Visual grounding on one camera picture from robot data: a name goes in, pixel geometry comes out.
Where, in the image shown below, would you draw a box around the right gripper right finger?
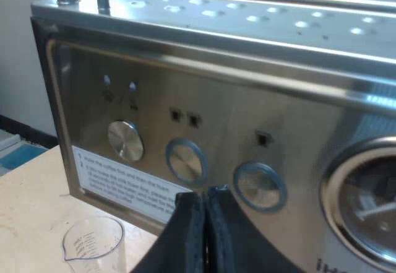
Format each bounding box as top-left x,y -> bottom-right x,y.
204,184 -> 288,273

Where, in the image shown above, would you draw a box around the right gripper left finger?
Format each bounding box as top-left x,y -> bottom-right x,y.
140,191 -> 207,273

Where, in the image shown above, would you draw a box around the steel espresso machine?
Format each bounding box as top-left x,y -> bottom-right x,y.
30,0 -> 396,273

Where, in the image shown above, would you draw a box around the clear measuring glass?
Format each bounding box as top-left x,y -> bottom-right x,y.
61,215 -> 127,273

